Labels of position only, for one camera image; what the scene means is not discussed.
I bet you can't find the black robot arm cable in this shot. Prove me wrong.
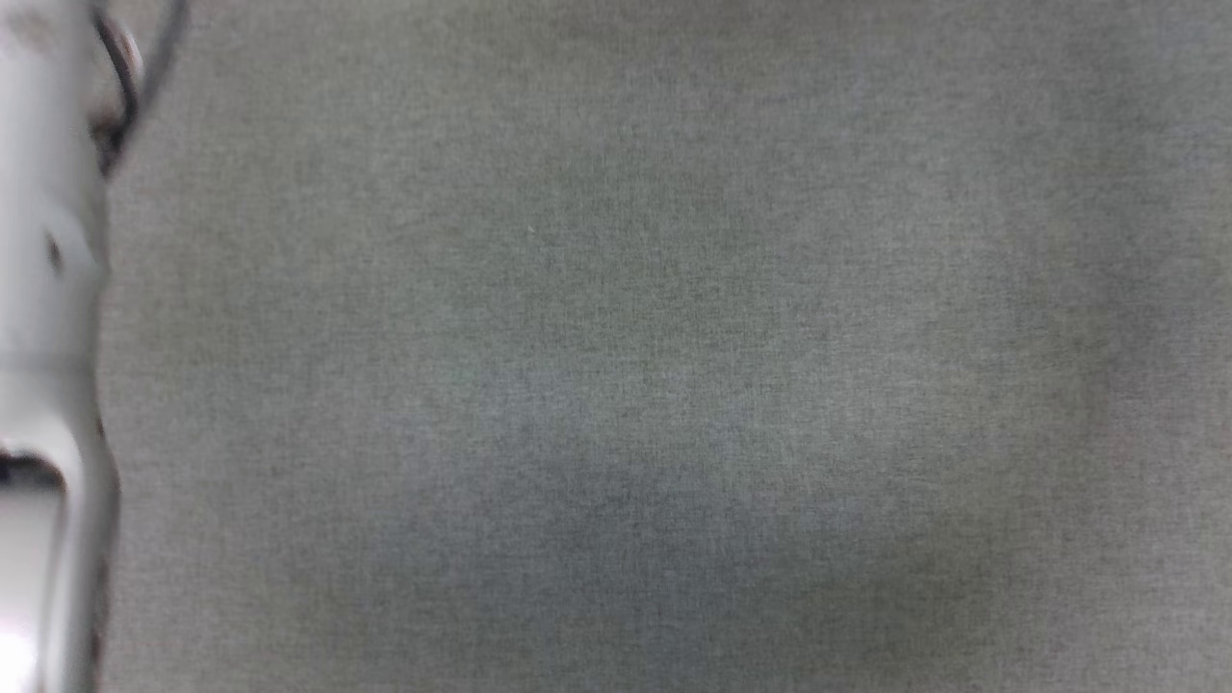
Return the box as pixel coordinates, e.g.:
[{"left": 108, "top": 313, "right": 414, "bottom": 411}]
[{"left": 87, "top": 0, "right": 191, "bottom": 176}]

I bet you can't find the grey fabric sofa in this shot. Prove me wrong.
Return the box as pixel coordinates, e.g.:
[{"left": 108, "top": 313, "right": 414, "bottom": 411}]
[{"left": 91, "top": 0, "right": 1232, "bottom": 693}]

